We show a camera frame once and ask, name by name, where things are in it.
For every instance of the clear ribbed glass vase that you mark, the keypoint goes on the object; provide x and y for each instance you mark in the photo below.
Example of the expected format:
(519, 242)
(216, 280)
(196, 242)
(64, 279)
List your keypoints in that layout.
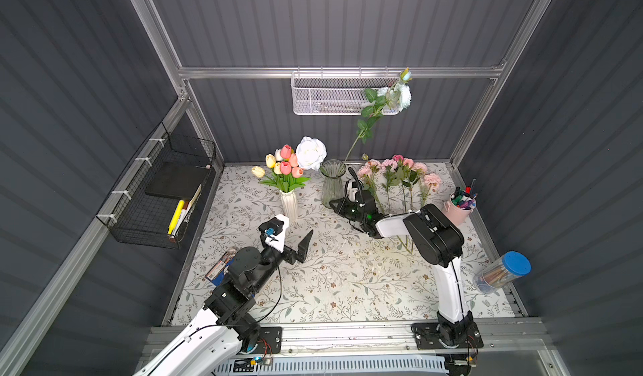
(333, 171)

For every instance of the pink peony stem with bud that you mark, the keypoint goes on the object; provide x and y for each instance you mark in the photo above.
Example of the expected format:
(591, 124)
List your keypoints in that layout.
(368, 176)

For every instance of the light blue rose stem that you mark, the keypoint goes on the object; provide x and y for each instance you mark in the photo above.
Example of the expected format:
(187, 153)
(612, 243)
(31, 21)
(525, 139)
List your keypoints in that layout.
(397, 97)

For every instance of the black wire wall basket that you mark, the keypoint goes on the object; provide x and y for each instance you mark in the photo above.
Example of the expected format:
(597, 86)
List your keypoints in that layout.
(154, 204)

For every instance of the black notebook in basket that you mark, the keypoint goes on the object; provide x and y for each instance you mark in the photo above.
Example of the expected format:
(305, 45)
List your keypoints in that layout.
(175, 180)

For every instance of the white ribbed ceramic vase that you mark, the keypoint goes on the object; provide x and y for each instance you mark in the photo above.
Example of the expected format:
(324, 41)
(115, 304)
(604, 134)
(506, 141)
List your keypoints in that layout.
(289, 205)

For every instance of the pale pink rose stem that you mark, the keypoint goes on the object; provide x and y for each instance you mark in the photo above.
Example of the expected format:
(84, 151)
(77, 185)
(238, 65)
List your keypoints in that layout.
(429, 184)

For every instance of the tulip bouquet pink and yellow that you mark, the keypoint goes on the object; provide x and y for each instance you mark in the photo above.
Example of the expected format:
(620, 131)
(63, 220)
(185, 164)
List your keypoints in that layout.
(282, 171)

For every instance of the hot pink rose stem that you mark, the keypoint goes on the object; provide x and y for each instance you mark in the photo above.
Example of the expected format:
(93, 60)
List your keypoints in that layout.
(400, 176)

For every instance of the white rose stem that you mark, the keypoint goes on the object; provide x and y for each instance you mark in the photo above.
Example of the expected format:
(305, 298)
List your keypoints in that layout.
(310, 153)

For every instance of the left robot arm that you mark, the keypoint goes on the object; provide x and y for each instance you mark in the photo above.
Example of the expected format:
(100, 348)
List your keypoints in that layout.
(223, 327)

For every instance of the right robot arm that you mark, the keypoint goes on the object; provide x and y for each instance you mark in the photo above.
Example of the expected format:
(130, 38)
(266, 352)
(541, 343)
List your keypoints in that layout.
(439, 242)

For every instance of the white mesh wall basket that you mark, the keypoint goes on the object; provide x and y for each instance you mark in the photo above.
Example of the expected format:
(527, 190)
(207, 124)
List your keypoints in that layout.
(336, 92)

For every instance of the pink carnation stem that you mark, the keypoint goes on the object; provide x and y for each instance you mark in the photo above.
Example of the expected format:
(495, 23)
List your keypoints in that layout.
(389, 169)

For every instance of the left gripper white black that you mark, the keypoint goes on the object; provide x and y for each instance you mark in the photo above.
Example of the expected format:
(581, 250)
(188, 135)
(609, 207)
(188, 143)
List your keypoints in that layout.
(290, 254)

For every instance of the clear jar blue lid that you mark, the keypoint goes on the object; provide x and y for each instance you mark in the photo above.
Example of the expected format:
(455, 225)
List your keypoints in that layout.
(506, 269)

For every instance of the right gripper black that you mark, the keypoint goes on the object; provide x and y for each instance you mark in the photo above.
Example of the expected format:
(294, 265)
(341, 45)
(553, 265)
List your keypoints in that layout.
(347, 208)

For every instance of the blue illustrated book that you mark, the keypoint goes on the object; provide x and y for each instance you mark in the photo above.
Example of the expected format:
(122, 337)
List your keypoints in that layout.
(218, 271)

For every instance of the yellow marker in basket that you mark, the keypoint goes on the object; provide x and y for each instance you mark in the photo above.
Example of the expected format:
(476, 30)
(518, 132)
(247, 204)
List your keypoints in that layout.
(176, 217)

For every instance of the large pink rose stem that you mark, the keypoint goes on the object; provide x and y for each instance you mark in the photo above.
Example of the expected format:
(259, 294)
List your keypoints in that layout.
(414, 172)

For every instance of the pink pen bucket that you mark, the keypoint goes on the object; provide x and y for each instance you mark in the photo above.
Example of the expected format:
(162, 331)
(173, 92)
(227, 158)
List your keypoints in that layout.
(461, 203)

